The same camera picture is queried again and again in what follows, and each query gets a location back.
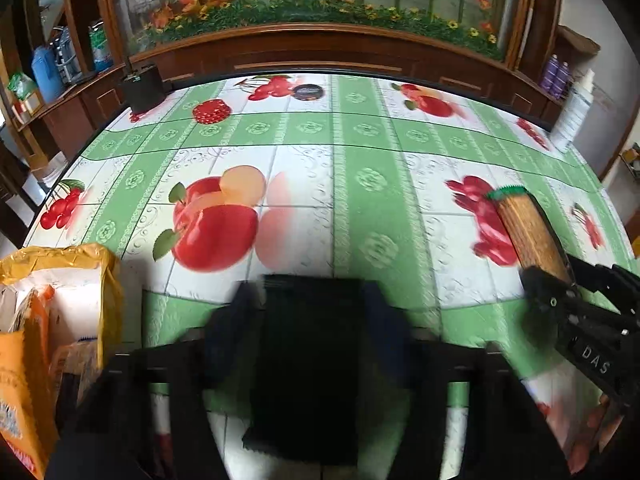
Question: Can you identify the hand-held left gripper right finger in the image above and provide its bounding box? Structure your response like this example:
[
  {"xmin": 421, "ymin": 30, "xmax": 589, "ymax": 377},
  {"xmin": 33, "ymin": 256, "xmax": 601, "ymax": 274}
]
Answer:
[{"xmin": 361, "ymin": 280, "xmax": 572, "ymax": 480}]

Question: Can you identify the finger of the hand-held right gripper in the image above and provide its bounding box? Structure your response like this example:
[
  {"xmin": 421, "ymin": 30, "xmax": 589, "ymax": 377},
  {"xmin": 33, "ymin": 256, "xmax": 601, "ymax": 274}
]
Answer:
[
  {"xmin": 566, "ymin": 258, "xmax": 637, "ymax": 294},
  {"xmin": 519, "ymin": 265, "xmax": 582, "ymax": 332}
]

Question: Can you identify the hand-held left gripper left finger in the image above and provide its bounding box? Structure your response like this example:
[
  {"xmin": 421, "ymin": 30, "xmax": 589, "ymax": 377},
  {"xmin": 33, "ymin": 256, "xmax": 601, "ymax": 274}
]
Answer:
[{"xmin": 45, "ymin": 280, "xmax": 262, "ymax": 480}]

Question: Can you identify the green trim cracker packet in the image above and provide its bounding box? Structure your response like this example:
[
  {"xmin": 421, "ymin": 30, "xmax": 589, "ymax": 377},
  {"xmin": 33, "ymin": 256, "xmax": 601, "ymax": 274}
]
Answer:
[{"xmin": 486, "ymin": 185, "xmax": 577, "ymax": 287}]

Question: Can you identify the dark green snack packet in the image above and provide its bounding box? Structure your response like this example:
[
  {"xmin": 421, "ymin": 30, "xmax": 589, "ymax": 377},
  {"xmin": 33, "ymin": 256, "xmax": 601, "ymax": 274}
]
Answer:
[{"xmin": 241, "ymin": 273, "xmax": 367, "ymax": 467}]

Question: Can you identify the white spray bottle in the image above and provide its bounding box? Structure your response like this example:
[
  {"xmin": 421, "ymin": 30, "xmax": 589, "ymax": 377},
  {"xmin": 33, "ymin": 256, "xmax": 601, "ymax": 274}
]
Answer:
[{"xmin": 549, "ymin": 68, "xmax": 597, "ymax": 154}]

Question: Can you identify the fruit print tablecloth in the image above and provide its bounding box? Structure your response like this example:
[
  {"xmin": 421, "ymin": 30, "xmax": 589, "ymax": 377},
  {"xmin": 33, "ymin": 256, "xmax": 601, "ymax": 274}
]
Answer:
[{"xmin": 20, "ymin": 71, "xmax": 640, "ymax": 480}]

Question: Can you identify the purple bottle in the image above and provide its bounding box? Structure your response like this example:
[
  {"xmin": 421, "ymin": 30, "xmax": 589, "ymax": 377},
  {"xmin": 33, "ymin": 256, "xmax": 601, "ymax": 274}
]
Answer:
[
  {"xmin": 540, "ymin": 54, "xmax": 560, "ymax": 93},
  {"xmin": 554, "ymin": 61, "xmax": 572, "ymax": 102}
]

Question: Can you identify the white bucket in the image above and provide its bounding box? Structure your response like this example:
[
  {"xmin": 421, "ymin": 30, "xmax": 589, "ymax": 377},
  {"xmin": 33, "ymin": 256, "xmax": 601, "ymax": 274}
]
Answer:
[{"xmin": 29, "ymin": 152, "xmax": 69, "ymax": 192}]

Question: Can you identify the small black box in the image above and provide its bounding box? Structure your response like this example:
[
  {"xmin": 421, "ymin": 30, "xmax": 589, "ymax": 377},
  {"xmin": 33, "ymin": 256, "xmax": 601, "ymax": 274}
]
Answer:
[{"xmin": 117, "ymin": 57, "xmax": 167, "ymax": 114}]

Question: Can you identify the wooden cabinet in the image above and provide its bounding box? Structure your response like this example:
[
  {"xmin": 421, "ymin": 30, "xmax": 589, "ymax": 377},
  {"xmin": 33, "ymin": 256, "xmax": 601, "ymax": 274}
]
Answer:
[{"xmin": 0, "ymin": 0, "xmax": 603, "ymax": 166}]

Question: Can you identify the small red and white box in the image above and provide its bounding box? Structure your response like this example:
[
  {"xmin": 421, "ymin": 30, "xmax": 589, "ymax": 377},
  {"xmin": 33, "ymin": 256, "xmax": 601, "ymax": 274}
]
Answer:
[{"xmin": 12, "ymin": 94, "xmax": 45, "ymax": 124}]

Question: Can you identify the green and white bag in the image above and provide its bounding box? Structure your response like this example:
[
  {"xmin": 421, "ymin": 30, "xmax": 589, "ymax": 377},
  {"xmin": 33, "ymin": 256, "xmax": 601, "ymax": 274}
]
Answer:
[{"xmin": 88, "ymin": 19, "xmax": 116, "ymax": 74}]

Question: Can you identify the blue plastic bottle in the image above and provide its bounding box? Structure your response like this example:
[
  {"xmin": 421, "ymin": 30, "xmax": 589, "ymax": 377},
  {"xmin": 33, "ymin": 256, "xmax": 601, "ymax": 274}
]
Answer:
[{"xmin": 30, "ymin": 44, "xmax": 66, "ymax": 104}]

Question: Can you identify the small green bag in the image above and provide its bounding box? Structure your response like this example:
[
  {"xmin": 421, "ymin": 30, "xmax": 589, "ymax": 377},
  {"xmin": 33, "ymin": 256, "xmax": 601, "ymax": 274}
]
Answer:
[{"xmin": 7, "ymin": 72, "xmax": 39, "ymax": 102}]

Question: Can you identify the wall shelf with clutter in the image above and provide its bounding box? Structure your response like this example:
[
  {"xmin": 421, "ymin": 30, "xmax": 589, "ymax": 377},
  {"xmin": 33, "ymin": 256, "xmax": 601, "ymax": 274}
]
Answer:
[{"xmin": 619, "ymin": 142, "xmax": 640, "ymax": 182}]

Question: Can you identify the metal wire rack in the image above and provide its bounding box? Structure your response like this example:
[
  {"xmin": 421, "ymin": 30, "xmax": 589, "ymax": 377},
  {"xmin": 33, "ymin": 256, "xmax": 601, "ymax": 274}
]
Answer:
[{"xmin": 52, "ymin": 27, "xmax": 84, "ymax": 84}]

